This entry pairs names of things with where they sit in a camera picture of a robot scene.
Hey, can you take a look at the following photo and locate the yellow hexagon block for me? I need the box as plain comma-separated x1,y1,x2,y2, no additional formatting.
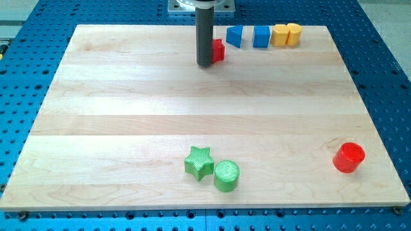
270,24,290,47

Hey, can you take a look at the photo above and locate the light wooden board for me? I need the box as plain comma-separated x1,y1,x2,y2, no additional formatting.
1,24,410,211

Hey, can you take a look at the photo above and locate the silver robot mounting plate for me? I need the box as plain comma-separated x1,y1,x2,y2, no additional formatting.
168,0,236,14

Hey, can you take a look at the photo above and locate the green cylinder block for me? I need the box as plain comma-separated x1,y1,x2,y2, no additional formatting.
214,160,240,193

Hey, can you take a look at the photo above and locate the blue triangle block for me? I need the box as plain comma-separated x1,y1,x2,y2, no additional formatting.
226,25,243,48

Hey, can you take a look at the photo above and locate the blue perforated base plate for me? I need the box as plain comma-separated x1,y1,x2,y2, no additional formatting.
1,0,410,230

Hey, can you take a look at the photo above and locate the red cylinder block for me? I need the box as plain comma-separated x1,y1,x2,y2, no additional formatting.
333,142,365,173

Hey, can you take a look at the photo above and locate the blue cube block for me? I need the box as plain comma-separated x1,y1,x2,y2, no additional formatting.
252,26,270,48

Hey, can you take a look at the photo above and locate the green star block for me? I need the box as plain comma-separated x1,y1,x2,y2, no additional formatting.
184,146,214,182

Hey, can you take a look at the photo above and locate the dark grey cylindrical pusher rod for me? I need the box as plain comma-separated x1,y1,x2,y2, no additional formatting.
195,6,214,67

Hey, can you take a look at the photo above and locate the red star block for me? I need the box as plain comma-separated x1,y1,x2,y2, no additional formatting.
212,38,225,64

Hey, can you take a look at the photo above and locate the yellow heart block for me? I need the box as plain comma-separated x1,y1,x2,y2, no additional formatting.
287,23,302,46

